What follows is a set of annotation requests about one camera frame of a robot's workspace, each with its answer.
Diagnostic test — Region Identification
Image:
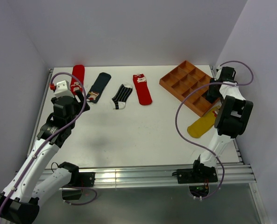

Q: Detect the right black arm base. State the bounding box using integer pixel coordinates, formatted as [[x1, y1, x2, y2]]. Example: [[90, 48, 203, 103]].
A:
[[172, 167, 218, 198]]

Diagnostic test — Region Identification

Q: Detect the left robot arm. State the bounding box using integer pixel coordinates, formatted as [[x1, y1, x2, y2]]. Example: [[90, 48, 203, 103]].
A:
[[0, 94, 90, 224]]

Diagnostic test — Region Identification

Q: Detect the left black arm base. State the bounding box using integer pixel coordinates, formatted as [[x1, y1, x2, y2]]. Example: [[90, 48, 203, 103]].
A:
[[62, 172, 95, 203]]

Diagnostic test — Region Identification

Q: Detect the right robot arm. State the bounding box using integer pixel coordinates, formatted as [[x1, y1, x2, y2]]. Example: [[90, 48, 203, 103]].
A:
[[191, 67, 254, 182]]

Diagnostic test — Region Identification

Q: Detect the navy sock with bear pattern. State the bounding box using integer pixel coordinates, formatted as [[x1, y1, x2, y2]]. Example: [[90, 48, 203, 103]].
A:
[[86, 72, 111, 104]]

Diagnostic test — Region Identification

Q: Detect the red sock with white figure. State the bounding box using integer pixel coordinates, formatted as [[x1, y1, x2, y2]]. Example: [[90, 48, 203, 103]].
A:
[[70, 64, 85, 95]]

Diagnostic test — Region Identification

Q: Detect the orange compartment tray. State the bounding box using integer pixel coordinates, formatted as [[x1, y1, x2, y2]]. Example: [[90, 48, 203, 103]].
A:
[[159, 60, 220, 117]]

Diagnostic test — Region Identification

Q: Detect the black white striped sock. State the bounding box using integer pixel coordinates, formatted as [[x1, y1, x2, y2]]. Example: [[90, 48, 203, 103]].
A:
[[111, 84, 133, 110]]

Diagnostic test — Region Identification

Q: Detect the yellow sock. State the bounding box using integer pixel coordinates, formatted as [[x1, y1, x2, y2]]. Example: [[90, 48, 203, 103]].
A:
[[187, 106, 221, 138]]

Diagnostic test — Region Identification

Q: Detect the red sock with santa pattern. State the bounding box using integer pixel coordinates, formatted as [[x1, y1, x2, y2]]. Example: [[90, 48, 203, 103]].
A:
[[133, 74, 152, 105]]

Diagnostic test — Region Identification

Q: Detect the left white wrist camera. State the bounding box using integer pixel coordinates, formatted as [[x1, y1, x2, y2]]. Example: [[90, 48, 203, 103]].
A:
[[50, 80, 74, 98]]

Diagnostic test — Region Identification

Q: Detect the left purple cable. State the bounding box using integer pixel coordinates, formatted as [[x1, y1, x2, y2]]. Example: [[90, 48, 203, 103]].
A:
[[0, 72, 99, 224]]

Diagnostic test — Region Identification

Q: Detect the purple cable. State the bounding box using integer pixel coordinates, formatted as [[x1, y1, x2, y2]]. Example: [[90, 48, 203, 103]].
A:
[[175, 60, 255, 200], [0, 72, 99, 224]]

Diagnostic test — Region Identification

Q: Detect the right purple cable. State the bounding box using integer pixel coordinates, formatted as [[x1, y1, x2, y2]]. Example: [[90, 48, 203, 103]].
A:
[[175, 60, 255, 200]]

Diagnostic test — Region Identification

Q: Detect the aluminium front rail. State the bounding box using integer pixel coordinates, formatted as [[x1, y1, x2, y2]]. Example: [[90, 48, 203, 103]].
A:
[[14, 163, 257, 191]]

